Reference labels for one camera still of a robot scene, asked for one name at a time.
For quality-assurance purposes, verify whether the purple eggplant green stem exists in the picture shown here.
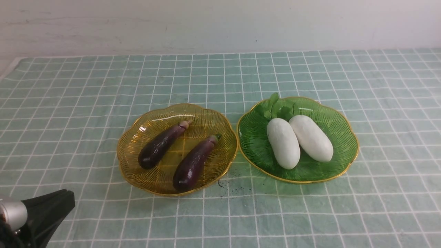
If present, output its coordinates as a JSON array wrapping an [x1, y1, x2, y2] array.
[[172, 133, 222, 193]]

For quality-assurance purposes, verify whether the white radish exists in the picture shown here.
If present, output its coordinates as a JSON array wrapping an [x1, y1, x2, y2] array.
[[264, 92, 301, 170], [289, 103, 334, 162]]

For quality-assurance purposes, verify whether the purple eggplant beige stem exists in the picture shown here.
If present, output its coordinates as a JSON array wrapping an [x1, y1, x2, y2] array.
[[137, 120, 193, 169]]

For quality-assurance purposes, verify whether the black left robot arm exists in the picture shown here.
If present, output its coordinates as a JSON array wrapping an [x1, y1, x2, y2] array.
[[0, 189, 75, 248]]

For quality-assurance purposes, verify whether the green glass plate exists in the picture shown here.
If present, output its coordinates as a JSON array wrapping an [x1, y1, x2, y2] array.
[[237, 92, 359, 184]]

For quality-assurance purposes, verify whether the amber glass plate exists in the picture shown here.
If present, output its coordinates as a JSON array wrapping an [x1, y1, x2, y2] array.
[[116, 103, 239, 197]]

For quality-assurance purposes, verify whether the green checkered tablecloth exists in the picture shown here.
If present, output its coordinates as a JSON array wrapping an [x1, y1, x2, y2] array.
[[0, 48, 441, 248]]

